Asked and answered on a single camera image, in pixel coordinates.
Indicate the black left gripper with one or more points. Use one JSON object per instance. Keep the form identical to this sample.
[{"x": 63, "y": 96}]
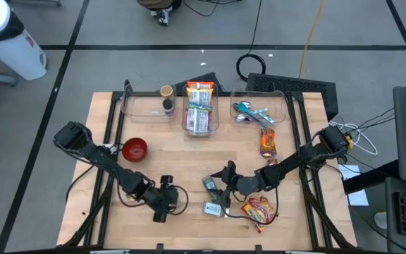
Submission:
[{"x": 162, "y": 199}]

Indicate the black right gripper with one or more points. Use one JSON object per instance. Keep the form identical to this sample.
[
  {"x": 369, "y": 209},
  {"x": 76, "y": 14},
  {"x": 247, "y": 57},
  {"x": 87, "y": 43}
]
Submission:
[{"x": 245, "y": 183}]

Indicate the green spice jar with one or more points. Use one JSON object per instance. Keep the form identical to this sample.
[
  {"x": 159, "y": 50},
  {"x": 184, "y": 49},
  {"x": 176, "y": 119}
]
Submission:
[{"x": 210, "y": 185}]

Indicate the green ramen packet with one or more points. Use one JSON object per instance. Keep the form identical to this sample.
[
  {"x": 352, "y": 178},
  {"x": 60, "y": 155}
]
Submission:
[{"x": 197, "y": 123}]

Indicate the teal plastic utensil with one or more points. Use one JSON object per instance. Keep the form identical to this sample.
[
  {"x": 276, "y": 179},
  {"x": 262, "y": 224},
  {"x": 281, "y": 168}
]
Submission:
[{"x": 242, "y": 107}]

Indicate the black-lid spice jar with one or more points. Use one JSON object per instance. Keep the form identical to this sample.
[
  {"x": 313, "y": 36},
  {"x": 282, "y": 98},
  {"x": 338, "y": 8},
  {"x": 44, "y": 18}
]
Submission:
[{"x": 168, "y": 104}]

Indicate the orange ramen packet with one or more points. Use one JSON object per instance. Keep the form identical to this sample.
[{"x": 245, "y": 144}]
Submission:
[{"x": 200, "y": 85}]

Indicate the tan round cup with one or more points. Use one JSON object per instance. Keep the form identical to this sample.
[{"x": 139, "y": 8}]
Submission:
[{"x": 166, "y": 91}]

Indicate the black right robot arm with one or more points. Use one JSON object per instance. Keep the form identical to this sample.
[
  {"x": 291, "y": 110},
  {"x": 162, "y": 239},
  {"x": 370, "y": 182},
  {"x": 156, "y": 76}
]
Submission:
[{"x": 294, "y": 162}]

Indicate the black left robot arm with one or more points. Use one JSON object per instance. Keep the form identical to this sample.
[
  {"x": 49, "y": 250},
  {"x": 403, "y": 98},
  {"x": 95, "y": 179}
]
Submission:
[{"x": 101, "y": 158}]

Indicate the white-label spice jar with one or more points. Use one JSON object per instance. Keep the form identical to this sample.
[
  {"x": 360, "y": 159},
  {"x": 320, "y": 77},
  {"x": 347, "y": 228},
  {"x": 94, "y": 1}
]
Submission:
[{"x": 211, "y": 209}]

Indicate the red ramen packet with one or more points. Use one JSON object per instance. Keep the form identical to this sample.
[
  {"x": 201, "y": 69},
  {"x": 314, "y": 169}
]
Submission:
[{"x": 259, "y": 213}]

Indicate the black table clamp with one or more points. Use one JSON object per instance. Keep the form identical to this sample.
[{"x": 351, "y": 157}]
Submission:
[
  {"x": 159, "y": 248},
  {"x": 258, "y": 249}
]

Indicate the orange-brown spice bottle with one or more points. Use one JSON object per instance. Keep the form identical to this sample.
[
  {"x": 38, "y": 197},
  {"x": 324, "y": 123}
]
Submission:
[{"x": 272, "y": 162}]

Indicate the red and black bowl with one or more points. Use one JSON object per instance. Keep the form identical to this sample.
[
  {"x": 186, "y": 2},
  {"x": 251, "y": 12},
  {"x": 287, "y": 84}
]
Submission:
[{"x": 134, "y": 150}]

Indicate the orange candy bar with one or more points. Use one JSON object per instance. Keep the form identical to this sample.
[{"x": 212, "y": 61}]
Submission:
[{"x": 268, "y": 141}]

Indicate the narrow clear plastic bin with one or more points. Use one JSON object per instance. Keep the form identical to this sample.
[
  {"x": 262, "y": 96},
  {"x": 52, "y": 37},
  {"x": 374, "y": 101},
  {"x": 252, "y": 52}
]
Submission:
[{"x": 213, "y": 123}]

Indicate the wide clear plastic bin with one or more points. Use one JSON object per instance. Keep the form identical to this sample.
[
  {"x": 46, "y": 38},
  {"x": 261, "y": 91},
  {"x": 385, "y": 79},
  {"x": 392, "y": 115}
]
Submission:
[
  {"x": 277, "y": 102},
  {"x": 139, "y": 109}
]

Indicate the black perforated metal case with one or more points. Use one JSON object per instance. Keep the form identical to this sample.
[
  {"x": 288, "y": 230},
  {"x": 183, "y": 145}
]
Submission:
[{"x": 294, "y": 84}]

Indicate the white paper sheet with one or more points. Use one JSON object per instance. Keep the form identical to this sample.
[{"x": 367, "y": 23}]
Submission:
[{"x": 356, "y": 197}]

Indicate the grey computer mouse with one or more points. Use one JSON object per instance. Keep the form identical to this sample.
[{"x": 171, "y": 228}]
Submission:
[{"x": 381, "y": 220}]

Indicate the person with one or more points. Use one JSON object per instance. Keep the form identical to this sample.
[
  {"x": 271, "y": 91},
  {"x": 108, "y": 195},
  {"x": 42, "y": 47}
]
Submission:
[{"x": 160, "y": 16}]

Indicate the white trash bin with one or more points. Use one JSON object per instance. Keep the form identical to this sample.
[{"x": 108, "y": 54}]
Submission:
[{"x": 16, "y": 56}]

